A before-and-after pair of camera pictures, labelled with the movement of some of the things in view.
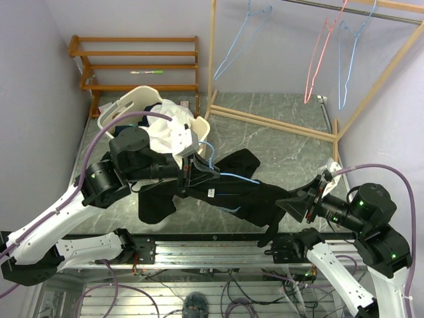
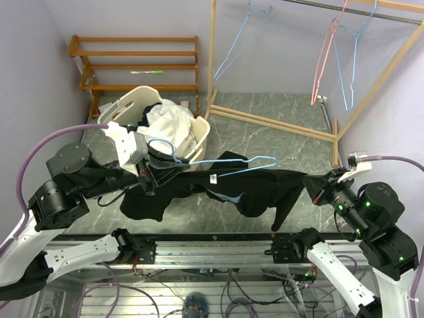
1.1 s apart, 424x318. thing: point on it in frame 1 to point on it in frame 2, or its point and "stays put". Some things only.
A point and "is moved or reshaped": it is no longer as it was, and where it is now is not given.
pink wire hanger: x=326 y=22 is moved or reshaped
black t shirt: x=224 y=187 is moved or reshaped
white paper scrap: x=103 y=108 stays put
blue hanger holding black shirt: x=232 y=210 to x=175 y=158
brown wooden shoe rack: x=87 y=84 stays put
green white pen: x=153 y=71 stays put
